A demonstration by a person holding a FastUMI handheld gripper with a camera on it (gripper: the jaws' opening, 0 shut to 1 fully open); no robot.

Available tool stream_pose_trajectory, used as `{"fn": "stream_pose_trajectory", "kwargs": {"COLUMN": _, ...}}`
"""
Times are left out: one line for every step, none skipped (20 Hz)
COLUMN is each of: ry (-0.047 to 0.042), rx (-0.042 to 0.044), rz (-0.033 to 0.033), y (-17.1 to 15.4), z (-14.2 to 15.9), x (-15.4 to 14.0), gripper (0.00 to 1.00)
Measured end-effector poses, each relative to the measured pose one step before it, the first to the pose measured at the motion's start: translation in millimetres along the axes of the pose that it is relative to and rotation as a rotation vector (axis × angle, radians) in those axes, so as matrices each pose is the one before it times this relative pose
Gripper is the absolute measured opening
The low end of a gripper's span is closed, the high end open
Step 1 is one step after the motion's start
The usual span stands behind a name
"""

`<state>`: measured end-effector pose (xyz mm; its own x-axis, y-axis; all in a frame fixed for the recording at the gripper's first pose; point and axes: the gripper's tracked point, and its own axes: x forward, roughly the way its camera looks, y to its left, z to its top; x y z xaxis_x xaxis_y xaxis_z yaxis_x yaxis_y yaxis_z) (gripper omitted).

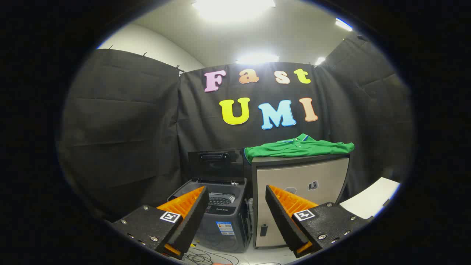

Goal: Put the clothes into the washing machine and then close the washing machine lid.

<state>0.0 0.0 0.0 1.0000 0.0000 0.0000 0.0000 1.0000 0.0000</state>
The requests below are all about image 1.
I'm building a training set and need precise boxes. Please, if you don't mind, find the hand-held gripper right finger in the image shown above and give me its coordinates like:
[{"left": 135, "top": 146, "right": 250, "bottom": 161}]
[{"left": 265, "top": 185, "right": 374, "bottom": 258}]

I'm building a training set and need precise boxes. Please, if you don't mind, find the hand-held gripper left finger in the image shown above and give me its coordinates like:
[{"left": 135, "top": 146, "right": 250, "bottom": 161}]
[{"left": 111, "top": 186, "right": 210, "bottom": 260}]

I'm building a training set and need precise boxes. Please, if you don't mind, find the grey washing machine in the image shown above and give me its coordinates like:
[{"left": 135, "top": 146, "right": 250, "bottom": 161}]
[{"left": 167, "top": 179, "right": 254, "bottom": 254}]

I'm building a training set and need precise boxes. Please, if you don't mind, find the dark washing machine lid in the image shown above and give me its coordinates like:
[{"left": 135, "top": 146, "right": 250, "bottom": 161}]
[{"left": 188, "top": 149, "right": 246, "bottom": 183}]

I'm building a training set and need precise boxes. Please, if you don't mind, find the green polo shirt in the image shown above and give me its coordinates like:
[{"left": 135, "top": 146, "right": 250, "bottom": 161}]
[{"left": 244, "top": 133, "right": 355, "bottom": 164}]

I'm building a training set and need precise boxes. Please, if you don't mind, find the grey cabinet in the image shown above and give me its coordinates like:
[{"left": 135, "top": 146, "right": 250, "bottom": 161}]
[{"left": 251, "top": 153, "right": 351, "bottom": 249}]

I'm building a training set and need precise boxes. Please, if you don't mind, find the white board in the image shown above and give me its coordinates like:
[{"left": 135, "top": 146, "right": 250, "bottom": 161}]
[{"left": 339, "top": 177, "right": 401, "bottom": 220}]

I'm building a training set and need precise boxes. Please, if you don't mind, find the black backdrop cloth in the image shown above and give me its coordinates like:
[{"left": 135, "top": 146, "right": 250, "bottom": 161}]
[{"left": 57, "top": 35, "right": 414, "bottom": 221}]

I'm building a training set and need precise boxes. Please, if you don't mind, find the round ceiling light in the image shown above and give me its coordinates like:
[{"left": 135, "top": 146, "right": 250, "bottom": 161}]
[{"left": 235, "top": 53, "right": 280, "bottom": 65}]

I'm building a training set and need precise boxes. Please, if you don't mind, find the strip ceiling light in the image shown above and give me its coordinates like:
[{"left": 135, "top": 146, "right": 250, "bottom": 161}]
[{"left": 335, "top": 18, "right": 354, "bottom": 32}]

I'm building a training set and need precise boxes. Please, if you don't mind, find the large ceiling light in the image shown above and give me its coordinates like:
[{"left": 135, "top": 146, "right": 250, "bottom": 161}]
[{"left": 191, "top": 0, "right": 276, "bottom": 19}]

